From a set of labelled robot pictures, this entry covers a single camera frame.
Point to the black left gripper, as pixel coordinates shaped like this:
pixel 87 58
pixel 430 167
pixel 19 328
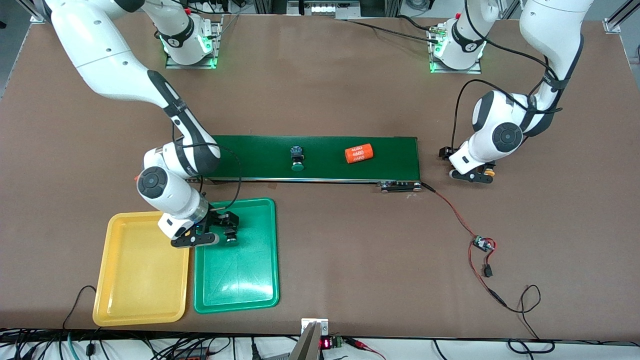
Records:
pixel 444 152

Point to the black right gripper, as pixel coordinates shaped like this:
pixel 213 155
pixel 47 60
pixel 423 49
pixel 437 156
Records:
pixel 218 220

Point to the green push button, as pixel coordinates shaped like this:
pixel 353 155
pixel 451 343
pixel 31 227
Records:
pixel 231 237
pixel 297 159

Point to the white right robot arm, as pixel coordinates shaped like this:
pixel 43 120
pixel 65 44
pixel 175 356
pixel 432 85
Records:
pixel 100 50

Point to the green plastic tray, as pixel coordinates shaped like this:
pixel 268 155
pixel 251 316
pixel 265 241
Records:
pixel 240 275

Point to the small speed controller board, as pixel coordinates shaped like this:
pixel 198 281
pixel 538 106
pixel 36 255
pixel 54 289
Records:
pixel 482 243

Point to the green conveyor belt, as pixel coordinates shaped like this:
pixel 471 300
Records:
pixel 325 170

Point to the yellow plastic tray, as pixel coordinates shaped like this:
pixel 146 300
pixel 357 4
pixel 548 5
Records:
pixel 140 280

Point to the red digit display module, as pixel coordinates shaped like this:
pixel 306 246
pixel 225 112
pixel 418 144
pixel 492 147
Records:
pixel 326 343

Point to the red clip lead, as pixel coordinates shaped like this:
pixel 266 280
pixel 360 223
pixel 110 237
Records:
pixel 357 344

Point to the lit metal rack unit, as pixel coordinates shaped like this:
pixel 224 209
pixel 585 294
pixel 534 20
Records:
pixel 325 9

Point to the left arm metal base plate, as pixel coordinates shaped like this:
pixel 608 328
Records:
pixel 475 69

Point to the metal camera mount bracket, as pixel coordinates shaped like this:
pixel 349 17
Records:
pixel 307 345

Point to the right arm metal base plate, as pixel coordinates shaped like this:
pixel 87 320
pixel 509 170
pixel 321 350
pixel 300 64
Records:
pixel 216 45

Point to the aluminium frame profile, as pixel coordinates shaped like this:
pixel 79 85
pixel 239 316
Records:
pixel 617 22
pixel 35 12

